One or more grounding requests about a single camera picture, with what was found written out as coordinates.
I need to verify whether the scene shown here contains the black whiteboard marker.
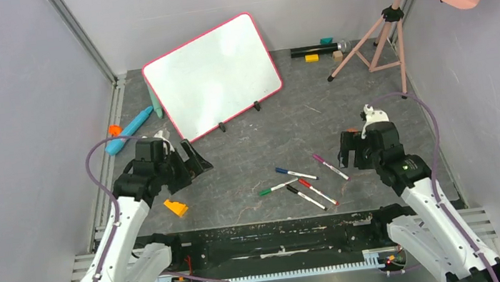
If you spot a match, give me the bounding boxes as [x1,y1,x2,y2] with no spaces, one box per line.
[285,184,328,211]

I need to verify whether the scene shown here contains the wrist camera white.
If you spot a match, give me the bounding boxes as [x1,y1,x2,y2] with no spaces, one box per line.
[152,129,175,156]
[360,104,389,139]

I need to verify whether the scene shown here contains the pink framed whiteboard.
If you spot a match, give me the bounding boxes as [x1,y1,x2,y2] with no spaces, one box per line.
[142,12,284,142]

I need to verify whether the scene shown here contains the blue whiteboard marker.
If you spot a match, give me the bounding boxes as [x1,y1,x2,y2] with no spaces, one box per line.
[275,167,319,180]

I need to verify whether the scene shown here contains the white cable duct strip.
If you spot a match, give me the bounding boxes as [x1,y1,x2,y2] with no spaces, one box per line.
[154,253,386,282]

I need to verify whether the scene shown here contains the green whiteboard marker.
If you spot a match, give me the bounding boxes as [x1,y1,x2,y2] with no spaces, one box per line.
[256,178,301,197]

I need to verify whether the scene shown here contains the teal block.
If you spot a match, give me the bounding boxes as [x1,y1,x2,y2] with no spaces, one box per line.
[320,37,333,45]

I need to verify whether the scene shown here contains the yellow plastic wedge block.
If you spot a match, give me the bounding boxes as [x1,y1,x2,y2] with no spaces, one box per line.
[164,199,189,217]

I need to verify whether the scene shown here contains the pink tripod stand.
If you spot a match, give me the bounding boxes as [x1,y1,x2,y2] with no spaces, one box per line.
[327,0,408,98]

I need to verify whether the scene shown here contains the blue toy tube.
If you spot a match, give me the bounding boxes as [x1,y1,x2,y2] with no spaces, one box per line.
[104,106,154,156]

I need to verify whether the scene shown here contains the purple cable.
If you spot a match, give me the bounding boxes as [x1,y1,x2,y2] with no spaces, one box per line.
[63,124,233,282]
[359,81,500,282]

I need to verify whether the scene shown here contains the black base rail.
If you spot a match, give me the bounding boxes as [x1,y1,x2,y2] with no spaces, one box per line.
[123,203,418,271]

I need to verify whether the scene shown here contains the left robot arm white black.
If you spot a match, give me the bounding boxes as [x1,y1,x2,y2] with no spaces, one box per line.
[80,133,213,282]

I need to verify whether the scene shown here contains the yellow rectangular block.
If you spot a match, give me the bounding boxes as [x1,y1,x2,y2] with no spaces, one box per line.
[304,54,319,63]

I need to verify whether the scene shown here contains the purple whiteboard marker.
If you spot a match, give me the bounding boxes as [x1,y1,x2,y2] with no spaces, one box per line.
[312,153,350,181]

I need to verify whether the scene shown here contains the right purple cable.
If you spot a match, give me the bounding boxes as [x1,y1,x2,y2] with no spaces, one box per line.
[359,81,500,282]

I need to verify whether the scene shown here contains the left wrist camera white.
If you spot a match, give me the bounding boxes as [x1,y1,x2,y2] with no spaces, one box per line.
[152,129,175,156]

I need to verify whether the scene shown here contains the mint green toy tube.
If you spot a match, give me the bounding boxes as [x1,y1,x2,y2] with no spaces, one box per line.
[147,84,164,119]

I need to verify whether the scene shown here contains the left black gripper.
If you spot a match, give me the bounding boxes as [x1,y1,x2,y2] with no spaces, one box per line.
[152,136,215,196]

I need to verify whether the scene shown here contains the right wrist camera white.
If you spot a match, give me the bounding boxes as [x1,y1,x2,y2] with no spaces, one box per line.
[360,104,389,139]

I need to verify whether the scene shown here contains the orange toy piece left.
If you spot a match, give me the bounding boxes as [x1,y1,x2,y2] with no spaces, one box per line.
[108,125,123,137]

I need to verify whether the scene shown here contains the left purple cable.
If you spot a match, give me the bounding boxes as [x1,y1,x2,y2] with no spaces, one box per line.
[63,124,233,282]

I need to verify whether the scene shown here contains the red whiteboard marker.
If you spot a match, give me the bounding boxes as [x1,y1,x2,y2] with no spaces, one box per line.
[298,178,340,206]

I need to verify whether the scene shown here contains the wooden cube block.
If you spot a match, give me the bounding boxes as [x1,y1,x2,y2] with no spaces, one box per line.
[331,50,344,63]

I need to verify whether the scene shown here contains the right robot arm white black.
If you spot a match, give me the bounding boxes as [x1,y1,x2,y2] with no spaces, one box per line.
[339,121,500,282]

